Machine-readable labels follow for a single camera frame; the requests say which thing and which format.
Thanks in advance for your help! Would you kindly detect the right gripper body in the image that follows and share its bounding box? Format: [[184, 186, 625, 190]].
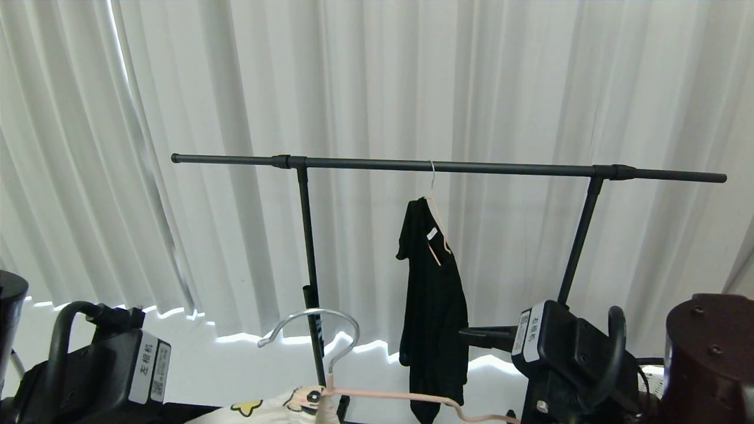
[[520, 371, 593, 424]]

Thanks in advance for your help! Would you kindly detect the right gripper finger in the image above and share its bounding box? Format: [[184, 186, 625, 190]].
[[458, 325, 520, 353]]

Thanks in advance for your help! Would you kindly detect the cream printed garment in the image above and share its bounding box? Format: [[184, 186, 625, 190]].
[[186, 386, 341, 424]]

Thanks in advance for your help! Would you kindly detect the pink clothes hanger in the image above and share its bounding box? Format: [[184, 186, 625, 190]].
[[423, 161, 453, 267], [257, 308, 520, 424]]

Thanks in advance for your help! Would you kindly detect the black T-shirt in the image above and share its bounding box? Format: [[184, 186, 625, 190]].
[[396, 198, 470, 424]]

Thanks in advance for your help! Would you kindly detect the black clothes rack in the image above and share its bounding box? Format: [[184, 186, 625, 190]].
[[171, 153, 727, 424]]

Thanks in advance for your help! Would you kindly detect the white curtain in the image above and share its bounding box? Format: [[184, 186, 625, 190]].
[[0, 0, 754, 360]]

